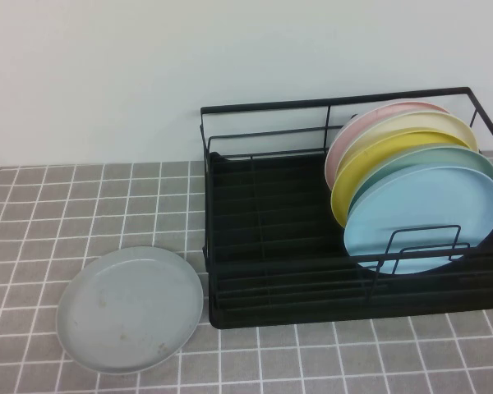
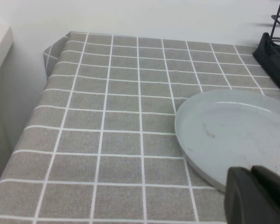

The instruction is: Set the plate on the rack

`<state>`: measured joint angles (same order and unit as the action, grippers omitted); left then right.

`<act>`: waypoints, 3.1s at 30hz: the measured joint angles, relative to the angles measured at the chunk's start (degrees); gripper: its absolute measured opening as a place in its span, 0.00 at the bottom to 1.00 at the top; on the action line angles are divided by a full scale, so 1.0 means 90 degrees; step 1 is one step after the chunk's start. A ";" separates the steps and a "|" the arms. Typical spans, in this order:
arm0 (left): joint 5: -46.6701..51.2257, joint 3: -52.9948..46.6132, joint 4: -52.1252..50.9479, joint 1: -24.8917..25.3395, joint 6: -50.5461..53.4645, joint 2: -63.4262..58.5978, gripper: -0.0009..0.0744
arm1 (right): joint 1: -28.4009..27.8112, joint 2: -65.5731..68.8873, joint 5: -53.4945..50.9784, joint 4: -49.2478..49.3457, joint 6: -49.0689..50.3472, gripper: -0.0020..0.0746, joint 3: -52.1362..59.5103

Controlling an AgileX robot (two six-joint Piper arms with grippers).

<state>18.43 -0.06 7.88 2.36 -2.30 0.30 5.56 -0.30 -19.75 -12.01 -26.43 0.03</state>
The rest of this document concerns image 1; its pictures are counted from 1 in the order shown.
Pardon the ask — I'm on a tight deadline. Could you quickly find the grey checked tablecloth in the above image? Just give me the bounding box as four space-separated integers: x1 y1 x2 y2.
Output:
0 149 493 394

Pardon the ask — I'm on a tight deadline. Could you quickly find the light blue round plate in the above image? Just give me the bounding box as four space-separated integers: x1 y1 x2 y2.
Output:
343 166 493 276

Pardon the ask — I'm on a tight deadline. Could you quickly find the pink round plate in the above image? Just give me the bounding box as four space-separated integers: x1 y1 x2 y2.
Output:
324 100 451 192

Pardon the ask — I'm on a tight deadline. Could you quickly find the green round plate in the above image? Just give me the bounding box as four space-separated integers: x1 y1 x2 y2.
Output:
347 145 493 214

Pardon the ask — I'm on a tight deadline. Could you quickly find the yellow round plate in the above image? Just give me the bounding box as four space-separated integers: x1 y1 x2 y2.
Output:
330 129 473 229

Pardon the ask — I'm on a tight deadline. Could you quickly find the grey round plate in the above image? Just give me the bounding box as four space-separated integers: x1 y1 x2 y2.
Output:
56 245 205 364

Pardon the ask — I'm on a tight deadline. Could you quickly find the black wire dish rack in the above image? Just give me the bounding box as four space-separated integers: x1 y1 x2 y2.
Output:
200 85 493 330

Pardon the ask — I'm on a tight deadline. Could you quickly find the cream round plate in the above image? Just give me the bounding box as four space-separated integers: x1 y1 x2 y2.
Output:
334 110 480 181

